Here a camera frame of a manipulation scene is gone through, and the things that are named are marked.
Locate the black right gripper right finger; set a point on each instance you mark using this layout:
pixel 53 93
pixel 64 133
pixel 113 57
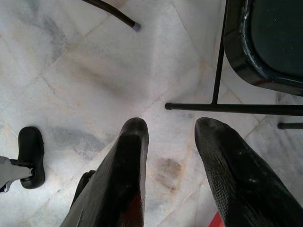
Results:
pixel 227 165

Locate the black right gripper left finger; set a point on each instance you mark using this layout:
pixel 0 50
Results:
pixel 129 165

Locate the black robot right foot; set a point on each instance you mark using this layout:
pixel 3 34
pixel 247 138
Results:
pixel 82 185

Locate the red flat object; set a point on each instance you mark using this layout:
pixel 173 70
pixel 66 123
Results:
pixel 214 221

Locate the grey robot left leg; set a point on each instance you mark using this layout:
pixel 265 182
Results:
pixel 10 169

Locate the black metal folding chair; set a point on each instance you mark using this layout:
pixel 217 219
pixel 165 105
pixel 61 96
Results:
pixel 272 35

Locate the dark curved leg, grey cap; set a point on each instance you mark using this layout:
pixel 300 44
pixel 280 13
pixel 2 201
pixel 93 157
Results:
pixel 118 13

